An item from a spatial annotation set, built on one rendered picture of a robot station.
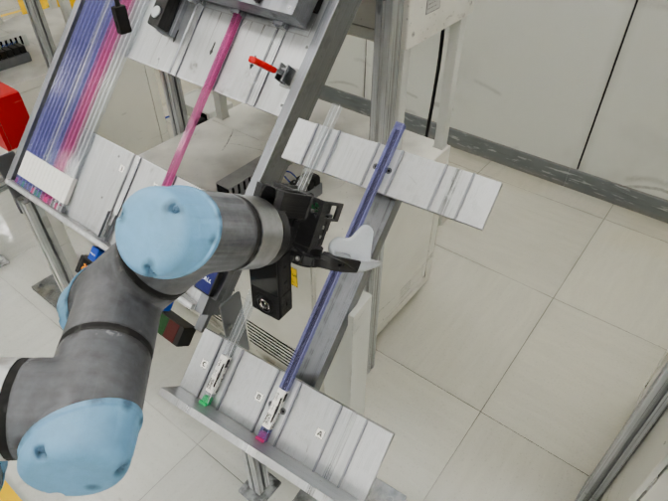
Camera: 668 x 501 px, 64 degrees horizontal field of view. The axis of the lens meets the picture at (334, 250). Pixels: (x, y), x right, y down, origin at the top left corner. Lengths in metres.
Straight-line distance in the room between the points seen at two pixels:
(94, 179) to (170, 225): 0.86
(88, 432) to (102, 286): 0.14
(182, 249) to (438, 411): 1.38
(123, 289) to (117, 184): 0.74
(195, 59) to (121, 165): 0.27
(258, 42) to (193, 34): 0.17
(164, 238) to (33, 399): 0.14
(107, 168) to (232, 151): 0.49
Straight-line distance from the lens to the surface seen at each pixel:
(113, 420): 0.43
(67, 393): 0.43
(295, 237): 0.61
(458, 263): 2.18
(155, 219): 0.44
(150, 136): 2.69
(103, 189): 1.25
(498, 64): 2.67
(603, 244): 2.48
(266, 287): 0.62
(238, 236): 0.48
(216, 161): 1.59
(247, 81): 1.06
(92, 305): 0.49
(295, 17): 0.99
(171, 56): 1.21
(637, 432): 1.39
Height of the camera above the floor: 1.45
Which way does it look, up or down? 41 degrees down
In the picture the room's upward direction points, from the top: straight up
